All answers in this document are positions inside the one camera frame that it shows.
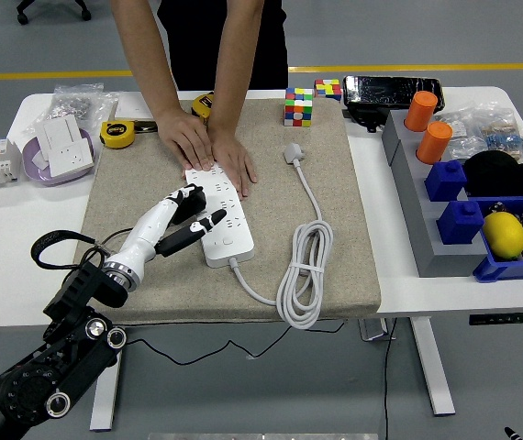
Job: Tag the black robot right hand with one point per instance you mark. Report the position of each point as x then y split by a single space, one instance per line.
512 433

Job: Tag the person's left hand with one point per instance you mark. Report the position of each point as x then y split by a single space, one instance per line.
234 160

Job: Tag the person's right hand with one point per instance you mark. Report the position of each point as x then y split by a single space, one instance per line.
185 137

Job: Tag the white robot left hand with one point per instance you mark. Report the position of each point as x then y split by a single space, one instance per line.
144 234

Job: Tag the black plug adapter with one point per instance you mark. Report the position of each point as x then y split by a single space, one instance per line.
195 206

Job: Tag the white power strip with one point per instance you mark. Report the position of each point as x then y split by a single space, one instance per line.
231 247

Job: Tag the person's right forearm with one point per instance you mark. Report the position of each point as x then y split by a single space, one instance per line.
147 46

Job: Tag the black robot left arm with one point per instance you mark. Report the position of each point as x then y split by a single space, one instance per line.
36 389

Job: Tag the person's left forearm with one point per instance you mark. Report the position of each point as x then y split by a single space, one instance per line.
236 55

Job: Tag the yellow tape measure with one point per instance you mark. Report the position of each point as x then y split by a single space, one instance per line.
203 105
117 135

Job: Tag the dark metal piece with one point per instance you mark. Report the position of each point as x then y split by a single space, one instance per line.
144 127

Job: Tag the grey-brown mat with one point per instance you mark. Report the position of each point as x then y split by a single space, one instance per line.
174 289

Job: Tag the large colourful puzzle cube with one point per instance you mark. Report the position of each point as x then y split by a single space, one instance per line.
298 107

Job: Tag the person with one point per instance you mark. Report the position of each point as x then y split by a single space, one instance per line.
197 36

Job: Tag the white table leg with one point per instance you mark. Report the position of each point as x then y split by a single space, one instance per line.
103 394
433 366

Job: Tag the clear bag of screws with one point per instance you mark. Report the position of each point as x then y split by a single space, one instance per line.
78 103

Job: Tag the black table control panel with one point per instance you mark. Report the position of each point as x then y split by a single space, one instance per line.
504 318

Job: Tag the small colourful puzzle cube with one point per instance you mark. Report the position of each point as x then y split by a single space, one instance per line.
328 89

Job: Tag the small white plastic piece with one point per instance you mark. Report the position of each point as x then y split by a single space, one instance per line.
39 160

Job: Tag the purple bowl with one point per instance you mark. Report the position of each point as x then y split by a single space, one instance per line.
30 172

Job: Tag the black holder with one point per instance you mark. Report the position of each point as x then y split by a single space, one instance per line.
364 118

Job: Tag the blue plastic bin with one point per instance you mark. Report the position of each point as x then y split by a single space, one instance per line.
509 270

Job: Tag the black glossy wrapped box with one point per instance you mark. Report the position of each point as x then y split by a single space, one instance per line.
392 93

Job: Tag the orange cylinder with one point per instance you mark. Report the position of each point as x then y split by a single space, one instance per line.
433 142
419 110

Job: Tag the grey stepped block base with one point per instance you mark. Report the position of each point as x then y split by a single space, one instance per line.
417 220

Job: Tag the yellow lemon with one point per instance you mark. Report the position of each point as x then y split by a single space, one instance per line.
504 236

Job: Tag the black office chair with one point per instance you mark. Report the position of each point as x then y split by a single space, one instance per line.
23 16

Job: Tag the blue square block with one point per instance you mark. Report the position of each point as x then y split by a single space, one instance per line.
461 222
445 181

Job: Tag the clear bag of small parts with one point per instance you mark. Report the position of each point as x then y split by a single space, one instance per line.
459 137

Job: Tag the black cloth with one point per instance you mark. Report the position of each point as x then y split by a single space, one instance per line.
500 174

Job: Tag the clear bag of blue resistors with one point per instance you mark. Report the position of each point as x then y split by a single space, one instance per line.
504 133

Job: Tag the flat white switch plate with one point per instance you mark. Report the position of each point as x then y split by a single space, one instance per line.
128 107

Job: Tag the white wall socket panel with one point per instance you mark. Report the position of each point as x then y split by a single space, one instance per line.
71 158

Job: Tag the white switch box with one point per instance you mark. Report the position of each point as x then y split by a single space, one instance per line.
57 130

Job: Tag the silver under-table bracket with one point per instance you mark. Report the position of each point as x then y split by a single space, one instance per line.
371 330

